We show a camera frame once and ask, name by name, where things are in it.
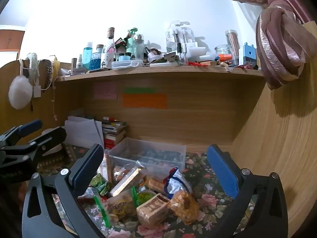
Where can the wooden desk shelf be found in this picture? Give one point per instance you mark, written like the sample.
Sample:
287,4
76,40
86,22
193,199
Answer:
161,75

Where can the stack of books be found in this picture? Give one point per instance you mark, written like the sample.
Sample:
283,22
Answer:
114,133

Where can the pink knotted curtain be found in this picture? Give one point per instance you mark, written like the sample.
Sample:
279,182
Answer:
277,44

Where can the clear plastic storage container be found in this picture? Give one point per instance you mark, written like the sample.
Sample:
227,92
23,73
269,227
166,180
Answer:
148,145

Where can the white furry headband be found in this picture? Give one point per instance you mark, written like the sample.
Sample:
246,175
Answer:
32,63

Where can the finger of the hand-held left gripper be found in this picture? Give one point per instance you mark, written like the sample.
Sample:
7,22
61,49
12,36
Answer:
27,127
49,136

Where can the green-seal zip bag of cookies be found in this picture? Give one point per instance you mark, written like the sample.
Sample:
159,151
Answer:
118,204

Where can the red and white tube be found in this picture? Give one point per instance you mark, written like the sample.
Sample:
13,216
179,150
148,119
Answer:
109,119

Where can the tall jar of sticks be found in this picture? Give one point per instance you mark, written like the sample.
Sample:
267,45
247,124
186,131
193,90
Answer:
232,43

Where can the clear bottle with silver cap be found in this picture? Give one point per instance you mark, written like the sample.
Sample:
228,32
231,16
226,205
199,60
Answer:
138,47

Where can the long gold cracker packet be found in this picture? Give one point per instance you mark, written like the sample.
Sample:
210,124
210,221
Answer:
126,181

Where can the flat clear plastic box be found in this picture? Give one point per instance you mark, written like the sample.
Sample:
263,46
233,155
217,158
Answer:
127,64

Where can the floral tablecloth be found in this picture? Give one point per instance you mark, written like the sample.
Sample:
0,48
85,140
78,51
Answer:
198,173

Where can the blue and white snack packet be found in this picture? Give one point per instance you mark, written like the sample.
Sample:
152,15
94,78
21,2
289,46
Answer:
177,182

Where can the blue liquid bottle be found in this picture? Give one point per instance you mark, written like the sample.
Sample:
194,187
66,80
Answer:
87,55

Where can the green snack packet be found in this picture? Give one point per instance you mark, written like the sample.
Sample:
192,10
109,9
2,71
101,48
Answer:
99,182

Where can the tall clear bottle with cork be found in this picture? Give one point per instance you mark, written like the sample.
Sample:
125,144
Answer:
109,52

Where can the reddish snack bag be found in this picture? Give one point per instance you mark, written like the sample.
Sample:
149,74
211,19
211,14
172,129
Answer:
121,172

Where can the clear brush packaging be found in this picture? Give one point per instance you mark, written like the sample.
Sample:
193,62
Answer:
178,37

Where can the white folded papers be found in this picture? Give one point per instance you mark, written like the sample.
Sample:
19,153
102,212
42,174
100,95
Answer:
81,131

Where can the thin long snack packet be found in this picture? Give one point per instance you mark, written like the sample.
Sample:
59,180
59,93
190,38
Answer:
107,166

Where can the orange wafer packet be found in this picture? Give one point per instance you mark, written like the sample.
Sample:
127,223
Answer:
156,185

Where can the white hanging tag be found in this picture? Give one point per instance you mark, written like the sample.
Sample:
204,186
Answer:
37,91

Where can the brown biscuit packet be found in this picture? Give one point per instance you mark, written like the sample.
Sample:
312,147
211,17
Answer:
151,210

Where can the dark beaded headband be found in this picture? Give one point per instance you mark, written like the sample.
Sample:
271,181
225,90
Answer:
49,72

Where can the green pump bottle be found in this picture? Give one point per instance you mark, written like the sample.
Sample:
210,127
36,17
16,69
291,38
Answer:
130,44

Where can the orange sticky note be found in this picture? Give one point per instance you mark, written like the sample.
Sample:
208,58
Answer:
145,101

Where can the pink sticky note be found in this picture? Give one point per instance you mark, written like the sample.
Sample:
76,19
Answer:
105,90

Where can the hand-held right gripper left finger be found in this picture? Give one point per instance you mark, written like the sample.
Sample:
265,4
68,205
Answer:
86,164

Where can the round green snack cup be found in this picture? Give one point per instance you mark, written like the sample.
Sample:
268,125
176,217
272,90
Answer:
145,196

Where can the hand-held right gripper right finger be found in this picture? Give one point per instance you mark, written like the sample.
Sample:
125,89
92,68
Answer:
223,171

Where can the blue beaded bottle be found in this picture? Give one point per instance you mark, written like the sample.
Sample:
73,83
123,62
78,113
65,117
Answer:
96,59

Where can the round glass jar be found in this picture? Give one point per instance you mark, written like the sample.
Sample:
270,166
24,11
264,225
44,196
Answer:
223,49

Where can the dark snacks pile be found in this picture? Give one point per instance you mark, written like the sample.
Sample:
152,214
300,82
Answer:
161,155

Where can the small orange bottle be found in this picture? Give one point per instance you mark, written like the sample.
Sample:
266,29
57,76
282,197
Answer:
224,56

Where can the orange puffed snack bag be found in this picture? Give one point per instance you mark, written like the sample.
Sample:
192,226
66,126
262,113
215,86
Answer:
183,205

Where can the blue and white box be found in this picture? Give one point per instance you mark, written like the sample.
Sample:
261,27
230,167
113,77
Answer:
249,54

